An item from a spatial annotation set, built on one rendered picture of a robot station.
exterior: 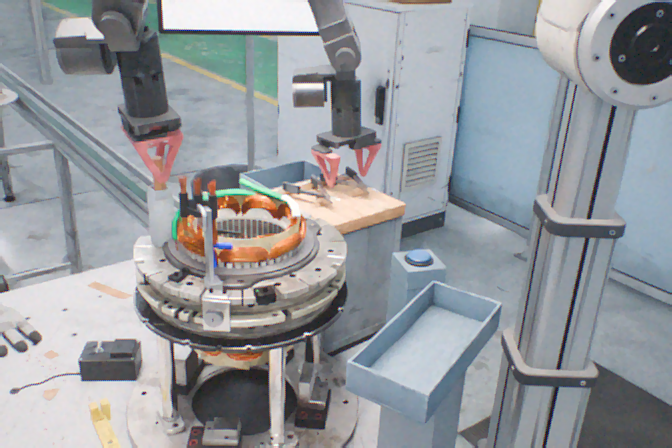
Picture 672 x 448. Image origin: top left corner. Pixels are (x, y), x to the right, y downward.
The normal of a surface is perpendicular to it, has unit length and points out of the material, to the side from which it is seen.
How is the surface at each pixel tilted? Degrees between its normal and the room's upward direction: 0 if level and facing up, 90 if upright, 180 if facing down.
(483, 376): 0
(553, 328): 90
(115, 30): 120
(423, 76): 90
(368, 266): 90
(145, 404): 0
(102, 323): 0
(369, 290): 90
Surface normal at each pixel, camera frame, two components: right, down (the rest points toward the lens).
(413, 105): 0.60, 0.36
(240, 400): 0.04, -0.91
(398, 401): -0.54, 0.33
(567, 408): 0.00, 0.42
